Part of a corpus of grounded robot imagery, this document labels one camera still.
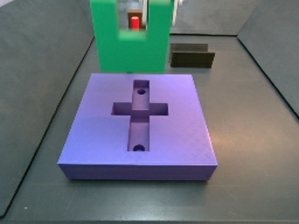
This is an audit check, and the green U-shaped block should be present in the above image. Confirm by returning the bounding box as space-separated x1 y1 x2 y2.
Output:
89 0 173 74

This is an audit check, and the purple board with cross slot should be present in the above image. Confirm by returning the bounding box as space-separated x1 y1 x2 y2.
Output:
58 73 217 180

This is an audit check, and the black angle bracket fixture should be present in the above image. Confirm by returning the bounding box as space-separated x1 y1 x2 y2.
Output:
169 43 214 68

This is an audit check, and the red hexagonal peg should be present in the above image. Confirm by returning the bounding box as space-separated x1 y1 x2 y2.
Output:
130 16 140 31

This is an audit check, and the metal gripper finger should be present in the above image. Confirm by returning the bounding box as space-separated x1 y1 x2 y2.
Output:
172 0 184 26
141 0 148 28

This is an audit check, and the brown T-shaped block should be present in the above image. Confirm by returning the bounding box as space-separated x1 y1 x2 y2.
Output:
126 10 141 30

